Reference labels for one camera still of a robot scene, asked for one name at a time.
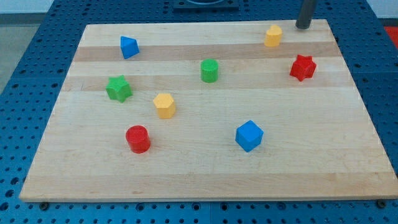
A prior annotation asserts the green cylinder block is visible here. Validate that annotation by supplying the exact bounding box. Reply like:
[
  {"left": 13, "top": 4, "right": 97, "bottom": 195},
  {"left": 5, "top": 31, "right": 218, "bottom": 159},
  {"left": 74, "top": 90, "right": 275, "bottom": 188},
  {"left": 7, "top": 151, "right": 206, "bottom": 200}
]
[{"left": 200, "top": 58, "right": 218, "bottom": 83}]

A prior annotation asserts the red star block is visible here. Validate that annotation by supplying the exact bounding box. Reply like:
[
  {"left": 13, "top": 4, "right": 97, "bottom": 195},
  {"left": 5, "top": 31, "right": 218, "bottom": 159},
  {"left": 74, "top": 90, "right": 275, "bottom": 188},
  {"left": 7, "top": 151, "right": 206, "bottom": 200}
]
[{"left": 290, "top": 55, "right": 317, "bottom": 82}]

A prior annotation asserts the red cylinder block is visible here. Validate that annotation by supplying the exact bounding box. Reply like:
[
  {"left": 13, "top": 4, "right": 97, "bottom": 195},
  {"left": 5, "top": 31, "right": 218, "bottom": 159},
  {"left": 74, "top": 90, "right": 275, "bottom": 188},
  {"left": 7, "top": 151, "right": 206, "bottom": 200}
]
[{"left": 125, "top": 125, "right": 150, "bottom": 154}]

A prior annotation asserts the yellow hexagon block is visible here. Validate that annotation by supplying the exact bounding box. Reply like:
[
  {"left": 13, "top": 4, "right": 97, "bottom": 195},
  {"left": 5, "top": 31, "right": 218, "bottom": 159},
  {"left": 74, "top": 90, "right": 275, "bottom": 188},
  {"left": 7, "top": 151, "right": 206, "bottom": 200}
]
[{"left": 153, "top": 93, "right": 176, "bottom": 119}]

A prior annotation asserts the wooden board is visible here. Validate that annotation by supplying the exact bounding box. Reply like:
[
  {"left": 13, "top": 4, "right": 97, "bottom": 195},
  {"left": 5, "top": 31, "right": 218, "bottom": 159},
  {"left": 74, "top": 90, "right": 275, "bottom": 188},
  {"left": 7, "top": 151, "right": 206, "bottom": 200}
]
[{"left": 19, "top": 19, "right": 397, "bottom": 202}]

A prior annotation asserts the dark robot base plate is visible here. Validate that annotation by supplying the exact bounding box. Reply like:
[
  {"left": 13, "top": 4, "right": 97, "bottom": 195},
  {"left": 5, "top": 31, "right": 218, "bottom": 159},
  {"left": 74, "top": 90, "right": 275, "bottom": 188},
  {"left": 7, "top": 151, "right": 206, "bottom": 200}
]
[{"left": 172, "top": 0, "right": 239, "bottom": 11}]

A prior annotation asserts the green star block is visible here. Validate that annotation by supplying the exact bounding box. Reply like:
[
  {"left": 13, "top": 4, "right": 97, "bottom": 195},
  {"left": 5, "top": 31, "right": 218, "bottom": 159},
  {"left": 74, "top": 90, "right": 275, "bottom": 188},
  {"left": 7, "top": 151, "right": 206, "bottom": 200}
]
[{"left": 106, "top": 75, "right": 133, "bottom": 103}]

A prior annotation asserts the yellow heart block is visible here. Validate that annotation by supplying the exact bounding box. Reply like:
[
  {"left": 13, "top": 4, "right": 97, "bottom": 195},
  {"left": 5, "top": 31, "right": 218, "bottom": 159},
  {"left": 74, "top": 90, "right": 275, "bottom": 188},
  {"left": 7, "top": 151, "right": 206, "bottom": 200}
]
[{"left": 264, "top": 25, "right": 283, "bottom": 47}]

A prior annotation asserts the blue triangular block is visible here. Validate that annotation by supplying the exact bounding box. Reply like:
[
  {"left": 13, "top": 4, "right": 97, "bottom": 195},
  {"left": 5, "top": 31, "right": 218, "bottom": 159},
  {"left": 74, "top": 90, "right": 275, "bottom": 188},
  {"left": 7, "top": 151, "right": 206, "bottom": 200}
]
[{"left": 120, "top": 36, "right": 140, "bottom": 59}]

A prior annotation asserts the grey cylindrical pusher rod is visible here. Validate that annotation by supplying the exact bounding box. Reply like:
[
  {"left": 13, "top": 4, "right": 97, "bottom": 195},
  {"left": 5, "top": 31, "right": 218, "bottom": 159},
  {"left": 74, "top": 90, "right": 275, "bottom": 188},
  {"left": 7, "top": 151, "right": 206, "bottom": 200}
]
[{"left": 295, "top": 0, "right": 317, "bottom": 30}]

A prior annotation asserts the blue cube block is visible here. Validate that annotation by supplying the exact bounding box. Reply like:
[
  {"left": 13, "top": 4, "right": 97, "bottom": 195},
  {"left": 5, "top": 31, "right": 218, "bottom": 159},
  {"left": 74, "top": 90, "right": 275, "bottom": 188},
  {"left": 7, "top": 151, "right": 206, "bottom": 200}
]
[{"left": 235, "top": 120, "right": 264, "bottom": 152}]

